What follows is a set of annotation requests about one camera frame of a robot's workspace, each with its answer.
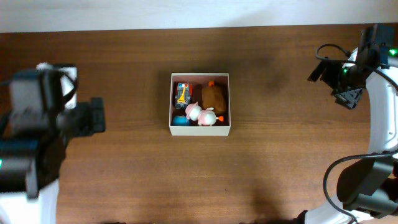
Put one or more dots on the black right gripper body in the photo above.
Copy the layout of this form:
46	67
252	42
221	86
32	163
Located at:
348	96

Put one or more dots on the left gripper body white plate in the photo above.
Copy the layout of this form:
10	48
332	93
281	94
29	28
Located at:
96	115

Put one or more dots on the blue ball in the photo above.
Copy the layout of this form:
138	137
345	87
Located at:
180	121

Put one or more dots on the grey orange toy car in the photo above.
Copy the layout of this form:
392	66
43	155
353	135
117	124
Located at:
183	95

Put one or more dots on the pink white duck toy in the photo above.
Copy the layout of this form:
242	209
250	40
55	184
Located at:
205	117

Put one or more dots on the brown plush toy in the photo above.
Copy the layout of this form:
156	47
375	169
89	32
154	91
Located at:
213	97

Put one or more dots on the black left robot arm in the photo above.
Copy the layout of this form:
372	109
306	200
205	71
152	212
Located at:
35	133

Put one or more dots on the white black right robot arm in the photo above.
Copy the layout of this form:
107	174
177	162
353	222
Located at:
362	187

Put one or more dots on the beige box maroon interior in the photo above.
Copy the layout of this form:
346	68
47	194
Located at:
218	129

